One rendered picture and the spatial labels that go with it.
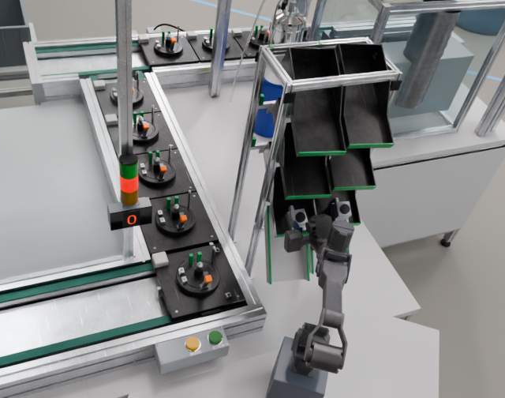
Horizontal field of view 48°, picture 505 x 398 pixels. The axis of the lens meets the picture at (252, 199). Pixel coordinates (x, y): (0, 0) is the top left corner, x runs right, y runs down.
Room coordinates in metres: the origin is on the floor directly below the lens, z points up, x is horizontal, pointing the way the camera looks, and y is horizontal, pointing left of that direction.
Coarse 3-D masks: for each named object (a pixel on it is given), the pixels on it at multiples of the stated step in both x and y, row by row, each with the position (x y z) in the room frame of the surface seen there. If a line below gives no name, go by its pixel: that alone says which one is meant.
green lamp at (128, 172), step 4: (120, 164) 1.07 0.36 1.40; (136, 164) 1.08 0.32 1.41; (120, 168) 1.07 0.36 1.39; (124, 168) 1.06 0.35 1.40; (128, 168) 1.06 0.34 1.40; (132, 168) 1.07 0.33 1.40; (136, 168) 1.08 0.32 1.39; (120, 172) 1.07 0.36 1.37; (124, 172) 1.06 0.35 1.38; (128, 172) 1.06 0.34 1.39; (132, 172) 1.07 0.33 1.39; (136, 172) 1.08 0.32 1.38; (124, 176) 1.06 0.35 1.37; (128, 176) 1.06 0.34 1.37; (132, 176) 1.07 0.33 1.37; (136, 176) 1.08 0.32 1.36
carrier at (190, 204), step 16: (160, 208) 1.32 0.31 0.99; (176, 208) 1.29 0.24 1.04; (192, 208) 1.37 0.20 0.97; (144, 224) 1.25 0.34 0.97; (160, 224) 1.25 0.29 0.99; (176, 224) 1.26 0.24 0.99; (192, 224) 1.28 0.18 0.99; (208, 224) 1.31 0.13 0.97; (144, 240) 1.20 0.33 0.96; (160, 240) 1.20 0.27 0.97; (176, 240) 1.21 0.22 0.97; (192, 240) 1.23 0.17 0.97; (208, 240) 1.24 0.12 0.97
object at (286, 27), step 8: (280, 0) 2.04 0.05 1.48; (288, 8) 2.07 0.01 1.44; (296, 8) 2.09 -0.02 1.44; (280, 16) 2.04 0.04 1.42; (288, 16) 2.04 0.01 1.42; (296, 16) 2.05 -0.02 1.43; (304, 16) 2.09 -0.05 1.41; (272, 24) 2.03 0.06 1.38; (280, 24) 2.01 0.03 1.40; (288, 24) 2.01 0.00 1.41; (296, 24) 2.01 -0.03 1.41; (304, 24) 2.05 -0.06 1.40; (272, 32) 2.03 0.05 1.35; (280, 32) 2.01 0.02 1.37; (288, 32) 2.00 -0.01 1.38; (296, 32) 2.01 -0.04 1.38; (304, 32) 2.07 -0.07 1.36; (272, 40) 2.02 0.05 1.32; (280, 40) 2.01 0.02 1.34; (288, 40) 2.00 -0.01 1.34; (296, 40) 2.02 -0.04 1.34; (272, 72) 2.01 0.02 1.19; (264, 80) 2.03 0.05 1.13; (272, 80) 2.01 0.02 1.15
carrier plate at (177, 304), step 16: (176, 256) 1.15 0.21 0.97; (208, 256) 1.18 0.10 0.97; (224, 256) 1.19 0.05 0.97; (160, 272) 1.07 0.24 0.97; (224, 272) 1.12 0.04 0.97; (176, 288) 1.02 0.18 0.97; (224, 288) 1.06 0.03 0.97; (240, 288) 1.07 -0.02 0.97; (176, 304) 0.97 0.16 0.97; (192, 304) 0.98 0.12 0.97; (208, 304) 0.99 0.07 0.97; (224, 304) 1.00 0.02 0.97; (240, 304) 1.03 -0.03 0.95; (176, 320) 0.92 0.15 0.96
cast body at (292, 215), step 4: (292, 208) 1.20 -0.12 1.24; (304, 208) 1.18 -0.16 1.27; (288, 212) 1.18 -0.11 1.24; (292, 212) 1.16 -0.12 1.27; (296, 212) 1.16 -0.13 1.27; (300, 212) 1.16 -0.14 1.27; (304, 212) 1.17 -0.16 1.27; (288, 216) 1.17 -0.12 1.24; (292, 216) 1.15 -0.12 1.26; (296, 216) 1.14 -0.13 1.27; (300, 216) 1.15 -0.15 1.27; (304, 216) 1.15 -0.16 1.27; (288, 220) 1.16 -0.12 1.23; (292, 220) 1.14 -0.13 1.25; (296, 220) 1.14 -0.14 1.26; (300, 220) 1.14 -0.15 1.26; (304, 220) 1.14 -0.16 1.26; (288, 224) 1.16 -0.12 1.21; (292, 224) 1.14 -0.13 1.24; (300, 224) 1.13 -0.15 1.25; (304, 224) 1.14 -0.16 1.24; (292, 228) 1.14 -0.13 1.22; (304, 228) 1.15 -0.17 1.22
